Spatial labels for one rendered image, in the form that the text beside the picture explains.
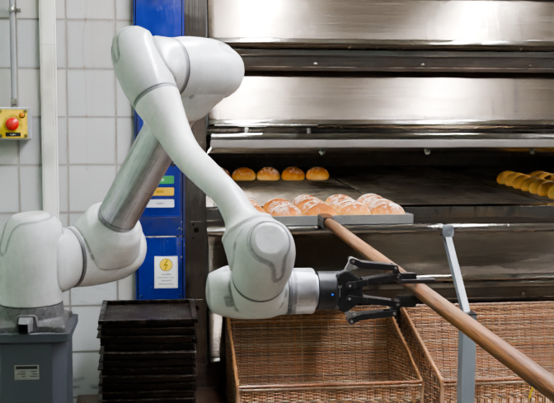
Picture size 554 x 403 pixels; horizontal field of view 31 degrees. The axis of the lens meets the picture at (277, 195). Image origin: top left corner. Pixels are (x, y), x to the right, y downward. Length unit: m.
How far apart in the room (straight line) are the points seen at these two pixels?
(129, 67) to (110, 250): 0.57
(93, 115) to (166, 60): 1.15
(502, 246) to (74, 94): 1.52
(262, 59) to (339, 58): 0.25
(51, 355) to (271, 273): 0.87
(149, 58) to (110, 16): 1.15
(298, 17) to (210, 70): 1.13
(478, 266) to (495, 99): 0.57
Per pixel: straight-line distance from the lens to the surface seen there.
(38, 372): 2.50
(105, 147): 3.28
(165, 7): 3.25
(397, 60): 3.38
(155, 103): 2.08
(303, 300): 1.93
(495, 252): 3.53
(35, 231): 2.46
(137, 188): 2.43
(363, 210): 3.01
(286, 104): 3.30
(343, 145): 3.19
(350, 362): 3.39
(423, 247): 3.46
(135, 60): 2.13
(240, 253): 1.75
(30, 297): 2.47
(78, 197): 3.30
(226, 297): 1.90
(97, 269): 2.56
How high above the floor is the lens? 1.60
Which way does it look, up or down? 7 degrees down
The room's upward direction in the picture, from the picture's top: straight up
